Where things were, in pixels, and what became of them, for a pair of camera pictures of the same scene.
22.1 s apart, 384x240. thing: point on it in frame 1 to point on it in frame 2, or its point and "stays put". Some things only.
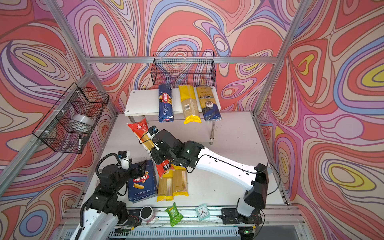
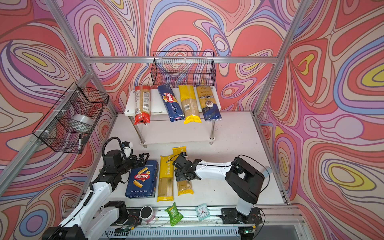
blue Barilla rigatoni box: x=143 y=188 stays put
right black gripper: x=154 y=153 to x=180 y=175
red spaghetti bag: x=141 y=129 to x=142 y=104
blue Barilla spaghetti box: x=165 y=103 stays put
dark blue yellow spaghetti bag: x=210 y=109 stays put
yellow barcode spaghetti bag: x=190 y=108 stays put
